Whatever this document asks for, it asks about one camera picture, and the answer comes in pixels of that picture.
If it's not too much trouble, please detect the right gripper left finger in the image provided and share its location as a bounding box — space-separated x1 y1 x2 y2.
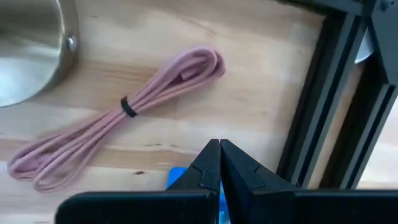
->
54 139 221 224

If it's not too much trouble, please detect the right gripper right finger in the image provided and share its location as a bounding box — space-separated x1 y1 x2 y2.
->
220 139 398 224

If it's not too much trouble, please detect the blue plastic basket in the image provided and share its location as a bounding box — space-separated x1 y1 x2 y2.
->
166 167 233 224

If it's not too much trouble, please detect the pink USB cable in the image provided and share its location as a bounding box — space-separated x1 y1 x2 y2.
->
7 46 226 194

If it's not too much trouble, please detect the light bulb on metal base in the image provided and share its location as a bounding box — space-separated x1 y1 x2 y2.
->
0 0 80 108

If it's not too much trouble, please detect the black aluminium table frame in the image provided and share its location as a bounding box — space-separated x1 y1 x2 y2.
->
276 0 398 190

